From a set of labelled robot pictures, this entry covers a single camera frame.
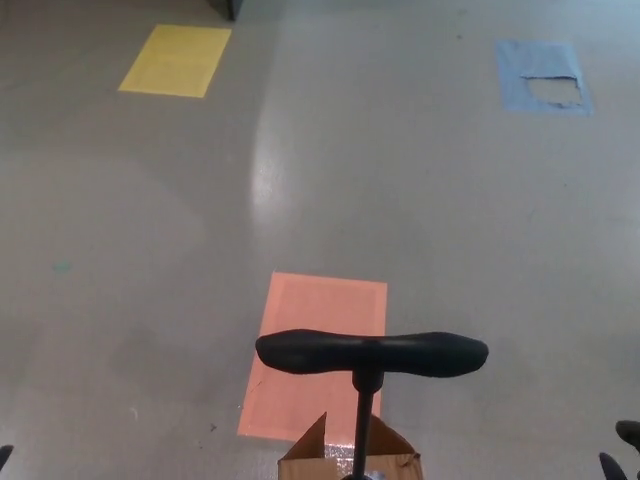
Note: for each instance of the yellow paper sheet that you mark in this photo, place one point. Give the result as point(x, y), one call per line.
point(176, 61)

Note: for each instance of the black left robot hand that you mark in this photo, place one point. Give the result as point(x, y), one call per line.
point(5, 455)

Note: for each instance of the black air pump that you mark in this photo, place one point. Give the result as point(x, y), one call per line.
point(370, 352)

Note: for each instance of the dark furniture base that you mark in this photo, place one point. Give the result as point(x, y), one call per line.
point(222, 7)

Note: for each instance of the torn blue paper sheet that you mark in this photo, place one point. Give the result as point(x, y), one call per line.
point(540, 60)

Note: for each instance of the orange paper sheet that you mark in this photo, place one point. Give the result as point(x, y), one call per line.
point(320, 310)

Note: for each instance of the brown cardboard box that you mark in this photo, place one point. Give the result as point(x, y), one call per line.
point(310, 450)

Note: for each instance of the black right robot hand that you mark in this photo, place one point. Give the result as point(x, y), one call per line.
point(629, 434)

